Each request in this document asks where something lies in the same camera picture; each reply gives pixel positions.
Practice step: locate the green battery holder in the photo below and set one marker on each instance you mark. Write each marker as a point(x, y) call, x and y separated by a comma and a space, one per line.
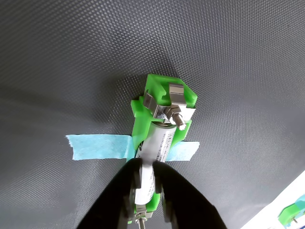
point(140, 128)

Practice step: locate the small green printed block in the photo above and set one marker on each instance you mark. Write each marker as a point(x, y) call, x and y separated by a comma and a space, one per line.
point(290, 214)

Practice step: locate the crumpled blue tape piece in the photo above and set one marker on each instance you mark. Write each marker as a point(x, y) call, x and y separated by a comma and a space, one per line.
point(300, 202)

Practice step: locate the long blue masking tape strip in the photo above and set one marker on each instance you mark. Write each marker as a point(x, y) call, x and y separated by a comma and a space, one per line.
point(100, 146)

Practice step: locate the dark grey textured mat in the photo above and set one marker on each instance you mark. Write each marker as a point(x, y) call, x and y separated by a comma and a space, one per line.
point(71, 71)

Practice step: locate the white AA battery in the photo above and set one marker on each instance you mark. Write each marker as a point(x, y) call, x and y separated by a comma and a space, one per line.
point(162, 143)

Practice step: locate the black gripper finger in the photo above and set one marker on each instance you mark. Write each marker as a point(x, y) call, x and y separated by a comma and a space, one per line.
point(190, 202)
point(112, 202)

